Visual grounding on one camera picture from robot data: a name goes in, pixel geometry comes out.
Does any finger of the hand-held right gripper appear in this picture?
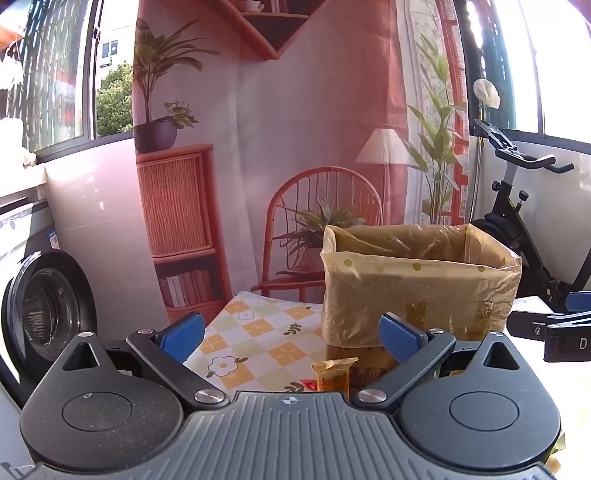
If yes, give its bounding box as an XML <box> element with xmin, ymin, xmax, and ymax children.
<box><xmin>508</xmin><ymin>312</ymin><xmax>566</xmax><ymax>342</ymax></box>
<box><xmin>564</xmin><ymin>291</ymin><xmax>591</xmax><ymax>315</ymax></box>

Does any white cloth on pole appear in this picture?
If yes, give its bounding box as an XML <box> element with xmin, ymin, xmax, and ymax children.
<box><xmin>473</xmin><ymin>78</ymin><xmax>502</xmax><ymax>110</ymax></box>

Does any window with dark frame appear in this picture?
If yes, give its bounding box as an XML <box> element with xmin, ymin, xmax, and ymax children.
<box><xmin>0</xmin><ymin>0</ymin><xmax>139</xmax><ymax>164</ymax></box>
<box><xmin>462</xmin><ymin>0</ymin><xmax>591</xmax><ymax>153</ymax></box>

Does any cardboard box with plastic liner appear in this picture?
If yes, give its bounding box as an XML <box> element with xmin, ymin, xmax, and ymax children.
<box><xmin>320</xmin><ymin>224</ymin><xmax>522</xmax><ymax>393</ymax></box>

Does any checkered floral tablecloth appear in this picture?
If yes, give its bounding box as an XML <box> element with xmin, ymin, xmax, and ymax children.
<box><xmin>182</xmin><ymin>291</ymin><xmax>334</xmax><ymax>394</ymax></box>

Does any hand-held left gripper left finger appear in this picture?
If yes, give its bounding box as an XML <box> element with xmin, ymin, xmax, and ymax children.
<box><xmin>60</xmin><ymin>312</ymin><xmax>230</xmax><ymax>411</ymax></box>

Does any black exercise bike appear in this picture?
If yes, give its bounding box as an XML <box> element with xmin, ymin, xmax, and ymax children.
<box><xmin>470</xmin><ymin>119</ymin><xmax>591</xmax><ymax>315</ymax></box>

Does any washing machine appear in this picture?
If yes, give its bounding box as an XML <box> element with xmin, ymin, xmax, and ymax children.
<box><xmin>0</xmin><ymin>198</ymin><xmax>100</xmax><ymax>411</ymax></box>

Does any thin metal pole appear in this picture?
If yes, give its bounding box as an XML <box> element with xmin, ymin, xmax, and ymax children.
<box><xmin>468</xmin><ymin>104</ymin><xmax>486</xmax><ymax>223</ymax></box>

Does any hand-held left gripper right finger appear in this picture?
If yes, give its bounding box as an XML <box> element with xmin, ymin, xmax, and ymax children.
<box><xmin>353</xmin><ymin>312</ymin><xmax>522</xmax><ymax>411</ymax></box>

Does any printed room backdrop cloth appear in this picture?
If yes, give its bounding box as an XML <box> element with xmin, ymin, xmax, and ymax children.
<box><xmin>131</xmin><ymin>0</ymin><xmax>472</xmax><ymax>326</ymax></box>

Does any orange snack packet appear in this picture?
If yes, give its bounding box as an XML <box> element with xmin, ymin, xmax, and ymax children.
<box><xmin>311</xmin><ymin>357</ymin><xmax>359</xmax><ymax>398</ymax></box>

